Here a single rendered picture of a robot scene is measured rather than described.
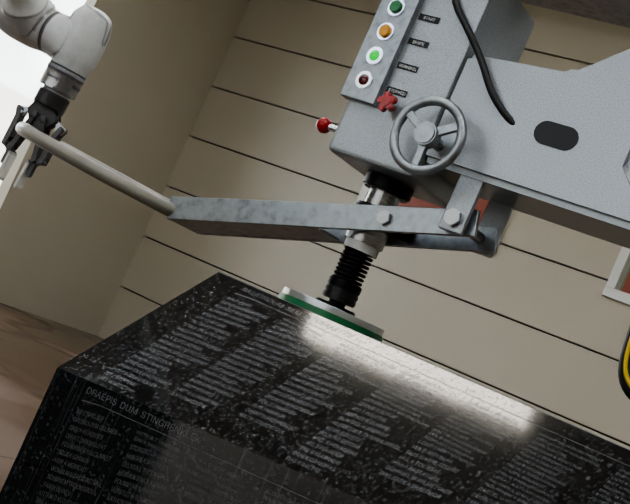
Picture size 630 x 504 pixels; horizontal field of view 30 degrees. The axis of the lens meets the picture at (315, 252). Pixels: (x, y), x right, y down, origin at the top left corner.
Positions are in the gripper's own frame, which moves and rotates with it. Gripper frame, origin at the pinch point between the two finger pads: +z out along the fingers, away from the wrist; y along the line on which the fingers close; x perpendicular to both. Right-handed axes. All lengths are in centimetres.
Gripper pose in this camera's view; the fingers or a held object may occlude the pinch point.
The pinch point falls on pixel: (14, 171)
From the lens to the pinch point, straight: 281.8
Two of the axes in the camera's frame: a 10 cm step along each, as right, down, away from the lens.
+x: 2.5, 1.3, 9.6
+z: -4.7, 8.8, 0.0
